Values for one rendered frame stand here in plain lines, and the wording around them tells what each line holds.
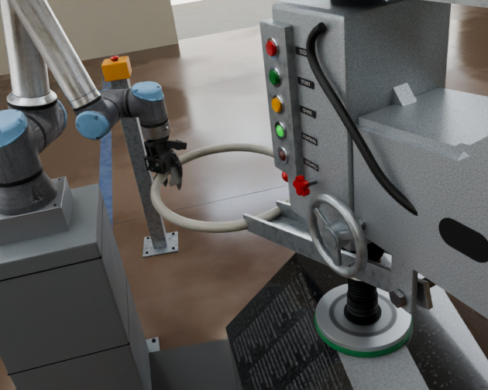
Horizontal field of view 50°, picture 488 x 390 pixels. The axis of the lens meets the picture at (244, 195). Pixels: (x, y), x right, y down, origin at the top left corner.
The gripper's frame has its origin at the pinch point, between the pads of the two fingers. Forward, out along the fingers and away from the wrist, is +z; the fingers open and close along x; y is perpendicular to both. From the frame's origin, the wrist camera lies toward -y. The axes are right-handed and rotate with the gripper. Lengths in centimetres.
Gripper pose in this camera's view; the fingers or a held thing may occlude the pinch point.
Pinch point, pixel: (173, 183)
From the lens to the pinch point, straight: 182.1
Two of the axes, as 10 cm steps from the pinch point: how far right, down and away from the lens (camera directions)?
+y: -5.0, 5.3, -6.9
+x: 8.6, 1.9, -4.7
